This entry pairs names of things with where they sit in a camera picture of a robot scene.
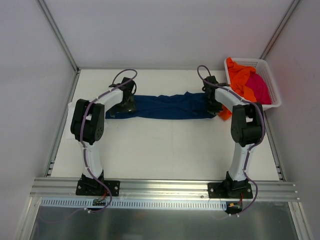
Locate blue printed t shirt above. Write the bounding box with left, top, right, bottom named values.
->
left=105, top=92, right=216, bottom=120

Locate orange t shirt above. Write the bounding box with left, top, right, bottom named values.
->
left=217, top=57, right=258, bottom=122

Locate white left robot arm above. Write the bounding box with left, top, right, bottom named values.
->
left=70, top=77, right=137, bottom=196

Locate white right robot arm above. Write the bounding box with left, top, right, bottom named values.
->
left=202, top=76, right=266, bottom=199

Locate pink t shirt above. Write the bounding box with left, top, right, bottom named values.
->
left=244, top=73, right=272, bottom=105

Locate white plastic basket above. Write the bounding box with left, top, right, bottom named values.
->
left=224, top=57, right=282, bottom=111

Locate folded white t shirt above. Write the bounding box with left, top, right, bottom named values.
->
left=63, top=102, right=75, bottom=140

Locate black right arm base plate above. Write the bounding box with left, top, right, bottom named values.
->
left=207, top=182, right=254, bottom=199

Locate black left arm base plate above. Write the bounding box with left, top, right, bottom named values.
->
left=75, top=177, right=121, bottom=197

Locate aluminium mounting rail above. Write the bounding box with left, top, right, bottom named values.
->
left=29, top=177, right=301, bottom=202

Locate white slotted cable duct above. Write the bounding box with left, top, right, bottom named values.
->
left=40, top=197, right=227, bottom=211

